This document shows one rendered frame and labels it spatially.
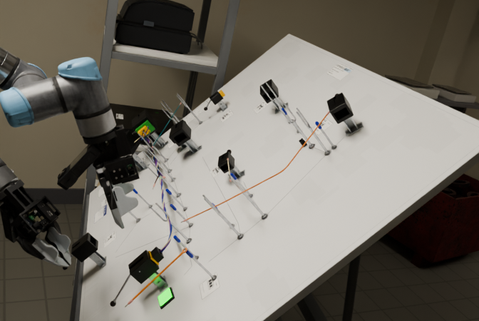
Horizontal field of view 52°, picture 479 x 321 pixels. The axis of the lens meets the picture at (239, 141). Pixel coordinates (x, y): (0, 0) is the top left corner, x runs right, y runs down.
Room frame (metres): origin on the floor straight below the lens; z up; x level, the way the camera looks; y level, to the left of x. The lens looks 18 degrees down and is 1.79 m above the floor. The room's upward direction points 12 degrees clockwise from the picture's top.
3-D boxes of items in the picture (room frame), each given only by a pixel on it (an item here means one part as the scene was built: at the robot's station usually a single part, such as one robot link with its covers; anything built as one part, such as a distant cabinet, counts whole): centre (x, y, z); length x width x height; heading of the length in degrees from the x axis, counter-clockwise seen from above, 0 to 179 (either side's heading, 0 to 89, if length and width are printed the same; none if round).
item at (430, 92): (4.12, -1.28, 1.26); 0.39 x 0.37 x 0.10; 118
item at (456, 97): (4.36, -1.72, 1.25); 0.33 x 0.31 x 0.08; 118
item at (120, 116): (2.11, 0.47, 1.09); 0.35 x 0.33 x 0.07; 18
